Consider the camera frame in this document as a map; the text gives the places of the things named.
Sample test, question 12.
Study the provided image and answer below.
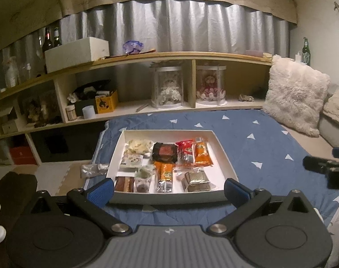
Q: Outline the pink doll display case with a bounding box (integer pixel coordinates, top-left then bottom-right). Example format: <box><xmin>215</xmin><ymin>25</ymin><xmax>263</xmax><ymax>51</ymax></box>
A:
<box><xmin>195</xmin><ymin>65</ymin><xmax>228</xmax><ymax>107</ymax></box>

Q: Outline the silver grey curtain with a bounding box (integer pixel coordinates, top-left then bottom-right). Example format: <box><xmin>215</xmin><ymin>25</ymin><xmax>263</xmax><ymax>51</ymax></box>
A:
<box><xmin>0</xmin><ymin>0</ymin><xmax>291</xmax><ymax>90</ymax></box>

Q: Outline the beige bed sheet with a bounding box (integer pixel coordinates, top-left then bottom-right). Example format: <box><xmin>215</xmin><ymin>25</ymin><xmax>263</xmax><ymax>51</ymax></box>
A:
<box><xmin>260</xmin><ymin>109</ymin><xmax>339</xmax><ymax>168</ymax></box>

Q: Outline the white figurine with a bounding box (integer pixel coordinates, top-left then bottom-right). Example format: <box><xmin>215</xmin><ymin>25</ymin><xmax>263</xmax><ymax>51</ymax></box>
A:
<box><xmin>4</xmin><ymin>56</ymin><xmax>19</xmax><ymax>88</ymax></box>

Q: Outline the white doll display case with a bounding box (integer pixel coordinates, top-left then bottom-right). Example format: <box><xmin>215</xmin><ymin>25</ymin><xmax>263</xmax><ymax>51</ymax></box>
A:
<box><xmin>151</xmin><ymin>66</ymin><xmax>185</xmax><ymax>109</ymax></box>

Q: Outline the brown snack packet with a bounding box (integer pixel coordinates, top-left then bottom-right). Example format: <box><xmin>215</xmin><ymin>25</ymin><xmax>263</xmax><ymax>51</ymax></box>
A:
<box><xmin>114</xmin><ymin>176</ymin><xmax>135</xmax><ymax>193</ymax></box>

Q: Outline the clear green snack packet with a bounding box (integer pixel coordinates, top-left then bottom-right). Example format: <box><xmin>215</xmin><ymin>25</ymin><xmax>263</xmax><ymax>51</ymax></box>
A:
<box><xmin>134</xmin><ymin>165</ymin><xmax>156</xmax><ymax>193</ymax></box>

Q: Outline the white cartoon snack packet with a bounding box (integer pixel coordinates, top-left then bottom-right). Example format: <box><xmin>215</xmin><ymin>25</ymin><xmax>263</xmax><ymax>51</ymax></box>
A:
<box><xmin>120</xmin><ymin>153</ymin><xmax>144</xmax><ymax>169</ymax></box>

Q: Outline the grey cushion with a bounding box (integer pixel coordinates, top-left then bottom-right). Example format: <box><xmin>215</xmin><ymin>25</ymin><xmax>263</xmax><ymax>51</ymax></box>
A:
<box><xmin>317</xmin><ymin>112</ymin><xmax>339</xmax><ymax>150</ymax></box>

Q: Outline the pale yellow snack packet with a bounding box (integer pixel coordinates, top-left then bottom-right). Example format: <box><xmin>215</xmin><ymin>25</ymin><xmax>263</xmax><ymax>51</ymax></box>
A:
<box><xmin>127</xmin><ymin>139</ymin><xmax>153</xmax><ymax>155</ymax></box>

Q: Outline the dark bottle red neck label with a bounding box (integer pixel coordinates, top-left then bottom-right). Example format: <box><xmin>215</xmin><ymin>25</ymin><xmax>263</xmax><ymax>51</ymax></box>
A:
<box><xmin>42</xmin><ymin>27</ymin><xmax>54</xmax><ymax>74</ymax></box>

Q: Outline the black red snack packet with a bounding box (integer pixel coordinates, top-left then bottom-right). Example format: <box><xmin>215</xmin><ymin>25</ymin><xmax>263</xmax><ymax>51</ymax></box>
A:
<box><xmin>151</xmin><ymin>142</ymin><xmax>178</xmax><ymax>164</ymax></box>

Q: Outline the clear brown cube snack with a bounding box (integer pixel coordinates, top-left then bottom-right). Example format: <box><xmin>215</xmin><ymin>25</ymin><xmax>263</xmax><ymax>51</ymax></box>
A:
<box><xmin>181</xmin><ymin>169</ymin><xmax>212</xmax><ymax>193</ymax></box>

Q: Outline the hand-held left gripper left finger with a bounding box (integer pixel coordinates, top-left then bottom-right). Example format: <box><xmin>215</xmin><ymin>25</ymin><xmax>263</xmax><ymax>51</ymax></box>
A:
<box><xmin>21</xmin><ymin>178</ymin><xmax>132</xmax><ymax>238</ymax></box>

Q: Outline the short orange snack packet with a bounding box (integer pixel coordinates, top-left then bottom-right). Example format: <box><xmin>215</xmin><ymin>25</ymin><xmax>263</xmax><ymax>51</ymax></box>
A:
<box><xmin>194</xmin><ymin>137</ymin><xmax>214</xmax><ymax>166</ymax></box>

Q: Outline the beige fleece blanket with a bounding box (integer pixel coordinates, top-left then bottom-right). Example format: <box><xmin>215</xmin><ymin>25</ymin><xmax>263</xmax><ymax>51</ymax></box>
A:
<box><xmin>321</xmin><ymin>81</ymin><xmax>339</xmax><ymax>123</ymax></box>

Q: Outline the blue triangle print blanket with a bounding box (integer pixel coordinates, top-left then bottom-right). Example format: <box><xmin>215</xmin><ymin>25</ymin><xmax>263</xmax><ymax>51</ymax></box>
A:
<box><xmin>83</xmin><ymin>109</ymin><xmax>339</xmax><ymax>268</ymax></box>

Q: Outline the white cardboard box tray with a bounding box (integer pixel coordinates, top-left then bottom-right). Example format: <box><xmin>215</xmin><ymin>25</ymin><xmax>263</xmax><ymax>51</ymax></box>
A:
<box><xmin>106</xmin><ymin>129</ymin><xmax>240</xmax><ymax>205</ymax></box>

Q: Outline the white cup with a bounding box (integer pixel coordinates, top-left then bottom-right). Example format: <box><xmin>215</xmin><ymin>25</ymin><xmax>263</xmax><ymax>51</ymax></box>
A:
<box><xmin>83</xmin><ymin>105</ymin><xmax>96</xmax><ymax>119</ymax></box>

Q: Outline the wooden shelf unit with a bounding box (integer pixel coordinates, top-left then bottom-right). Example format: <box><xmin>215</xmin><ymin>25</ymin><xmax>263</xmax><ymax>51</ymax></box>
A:
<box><xmin>0</xmin><ymin>51</ymin><xmax>273</xmax><ymax>168</ymax></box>

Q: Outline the brown plush toy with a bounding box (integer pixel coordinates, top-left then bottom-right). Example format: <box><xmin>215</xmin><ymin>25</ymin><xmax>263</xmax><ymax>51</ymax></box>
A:
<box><xmin>20</xmin><ymin>89</ymin><xmax>62</xmax><ymax>127</ymax></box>

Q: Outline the small beige box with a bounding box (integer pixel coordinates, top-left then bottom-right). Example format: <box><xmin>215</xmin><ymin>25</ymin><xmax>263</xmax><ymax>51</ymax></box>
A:
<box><xmin>1</xmin><ymin>119</ymin><xmax>19</xmax><ymax>134</ymax></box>

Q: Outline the green glass bottle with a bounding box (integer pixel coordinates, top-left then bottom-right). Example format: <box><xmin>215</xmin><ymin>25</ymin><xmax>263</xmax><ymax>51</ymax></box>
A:
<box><xmin>302</xmin><ymin>37</ymin><xmax>312</xmax><ymax>66</ymax></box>

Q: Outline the fluffy white pillow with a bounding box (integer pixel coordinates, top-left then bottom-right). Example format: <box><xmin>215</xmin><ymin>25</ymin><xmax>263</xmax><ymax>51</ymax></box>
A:
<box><xmin>262</xmin><ymin>55</ymin><xmax>331</xmax><ymax>138</ymax></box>

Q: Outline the yellow cardboard box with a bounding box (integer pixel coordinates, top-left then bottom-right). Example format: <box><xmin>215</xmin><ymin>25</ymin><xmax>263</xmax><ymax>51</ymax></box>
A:
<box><xmin>95</xmin><ymin>90</ymin><xmax>119</xmax><ymax>114</ymax></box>

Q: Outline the black bag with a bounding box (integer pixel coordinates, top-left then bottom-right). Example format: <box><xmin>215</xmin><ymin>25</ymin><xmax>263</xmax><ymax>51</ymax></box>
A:
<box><xmin>73</xmin><ymin>80</ymin><xmax>111</xmax><ymax>95</ymax></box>

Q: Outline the black box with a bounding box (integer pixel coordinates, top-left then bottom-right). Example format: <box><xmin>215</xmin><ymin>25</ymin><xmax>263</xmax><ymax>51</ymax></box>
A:
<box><xmin>74</xmin><ymin>99</ymin><xmax>96</xmax><ymax>116</ymax></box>

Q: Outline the crumpled clear plastic wrapper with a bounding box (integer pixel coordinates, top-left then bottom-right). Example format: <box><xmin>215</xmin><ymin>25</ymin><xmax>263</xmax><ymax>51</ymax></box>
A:
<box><xmin>80</xmin><ymin>163</ymin><xmax>110</xmax><ymax>178</ymax></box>

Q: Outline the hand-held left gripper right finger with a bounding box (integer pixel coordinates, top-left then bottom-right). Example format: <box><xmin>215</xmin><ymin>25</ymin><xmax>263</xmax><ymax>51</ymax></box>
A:
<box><xmin>207</xmin><ymin>178</ymin><xmax>318</xmax><ymax>238</ymax></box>

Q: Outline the blue plastic bag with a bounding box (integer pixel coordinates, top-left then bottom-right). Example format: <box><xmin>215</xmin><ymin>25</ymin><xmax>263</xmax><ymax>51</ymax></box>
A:
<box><xmin>123</xmin><ymin>40</ymin><xmax>145</xmax><ymax>55</ymax></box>

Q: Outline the red box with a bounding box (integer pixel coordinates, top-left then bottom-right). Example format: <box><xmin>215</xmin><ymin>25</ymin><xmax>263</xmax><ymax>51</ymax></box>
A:
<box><xmin>9</xmin><ymin>146</ymin><xmax>37</xmax><ymax>165</ymax></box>

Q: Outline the white foam box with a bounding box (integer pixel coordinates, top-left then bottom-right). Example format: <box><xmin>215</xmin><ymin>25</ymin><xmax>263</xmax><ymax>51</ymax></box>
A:
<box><xmin>44</xmin><ymin>37</ymin><xmax>110</xmax><ymax>74</ymax></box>

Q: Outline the long orange snack packet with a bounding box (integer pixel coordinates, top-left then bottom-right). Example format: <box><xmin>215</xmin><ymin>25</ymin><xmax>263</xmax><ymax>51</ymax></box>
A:
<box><xmin>154</xmin><ymin>161</ymin><xmax>174</xmax><ymax>193</ymax></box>

